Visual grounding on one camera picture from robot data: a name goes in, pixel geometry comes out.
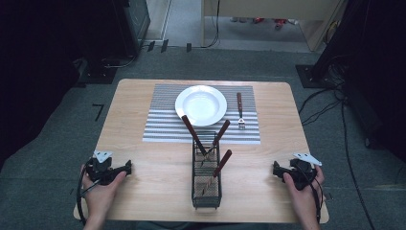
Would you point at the black stand base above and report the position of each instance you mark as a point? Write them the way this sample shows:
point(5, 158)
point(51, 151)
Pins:
point(95, 73)

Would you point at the white deep plate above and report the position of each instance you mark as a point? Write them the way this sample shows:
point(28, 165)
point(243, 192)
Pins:
point(201, 105)

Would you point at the person's left hand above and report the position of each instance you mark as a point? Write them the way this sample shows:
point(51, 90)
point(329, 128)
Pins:
point(100, 198)

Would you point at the person's right hand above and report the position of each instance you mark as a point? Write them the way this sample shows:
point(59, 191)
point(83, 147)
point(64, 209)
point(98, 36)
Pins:
point(303, 201)

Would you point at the black stand base plate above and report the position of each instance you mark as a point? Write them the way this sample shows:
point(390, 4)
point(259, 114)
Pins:
point(306, 78)

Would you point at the dark equipment rack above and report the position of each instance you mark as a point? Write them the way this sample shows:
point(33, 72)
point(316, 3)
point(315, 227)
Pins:
point(376, 64)

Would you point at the black cabinet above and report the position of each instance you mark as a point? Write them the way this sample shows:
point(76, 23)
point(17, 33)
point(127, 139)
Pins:
point(134, 25)

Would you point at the red shoe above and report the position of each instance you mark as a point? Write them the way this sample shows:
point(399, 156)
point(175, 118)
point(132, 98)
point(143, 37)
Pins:
point(258, 20)
point(280, 23)

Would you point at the grey striped placemat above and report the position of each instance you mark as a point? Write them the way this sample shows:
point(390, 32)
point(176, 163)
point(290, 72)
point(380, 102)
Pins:
point(159, 127)

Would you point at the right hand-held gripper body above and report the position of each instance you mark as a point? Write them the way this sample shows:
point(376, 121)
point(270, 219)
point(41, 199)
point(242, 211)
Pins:
point(301, 175)

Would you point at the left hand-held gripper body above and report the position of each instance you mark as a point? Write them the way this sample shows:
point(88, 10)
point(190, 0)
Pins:
point(101, 172)

